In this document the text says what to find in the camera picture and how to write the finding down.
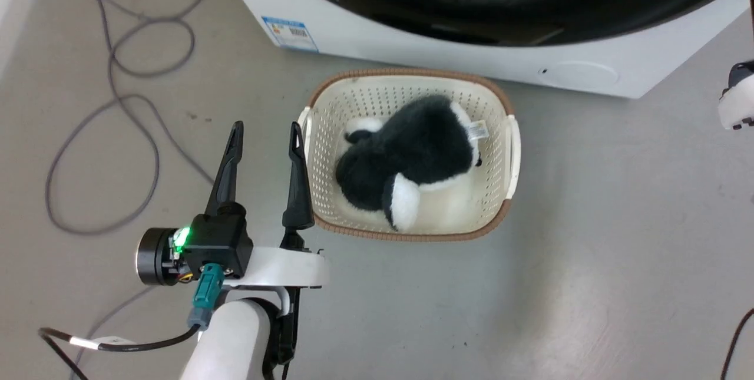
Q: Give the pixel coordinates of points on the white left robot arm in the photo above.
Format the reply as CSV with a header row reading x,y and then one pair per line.
x,y
230,339

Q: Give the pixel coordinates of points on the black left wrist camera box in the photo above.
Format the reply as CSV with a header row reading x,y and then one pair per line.
x,y
218,238

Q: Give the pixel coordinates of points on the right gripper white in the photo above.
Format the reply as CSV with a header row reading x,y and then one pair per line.
x,y
739,106

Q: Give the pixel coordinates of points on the black glass washing machine door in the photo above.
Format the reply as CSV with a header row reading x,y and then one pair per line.
x,y
500,9

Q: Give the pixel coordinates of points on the black and white plush toy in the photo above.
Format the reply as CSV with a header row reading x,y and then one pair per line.
x,y
412,150

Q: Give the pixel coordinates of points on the cream laundry basket brown rim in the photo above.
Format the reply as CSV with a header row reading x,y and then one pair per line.
x,y
353,97

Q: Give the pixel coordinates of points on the black cylindrical left gripper motor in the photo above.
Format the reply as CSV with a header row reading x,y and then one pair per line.
x,y
153,256

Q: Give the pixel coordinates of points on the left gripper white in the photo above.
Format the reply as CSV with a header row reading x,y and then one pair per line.
x,y
288,268

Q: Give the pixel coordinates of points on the blue white energy label sticker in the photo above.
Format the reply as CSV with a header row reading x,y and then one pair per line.
x,y
291,33

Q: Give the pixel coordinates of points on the white washing machine body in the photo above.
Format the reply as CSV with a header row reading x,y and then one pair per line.
x,y
412,53

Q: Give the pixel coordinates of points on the round drain filter cover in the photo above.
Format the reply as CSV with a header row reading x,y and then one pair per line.
x,y
580,75

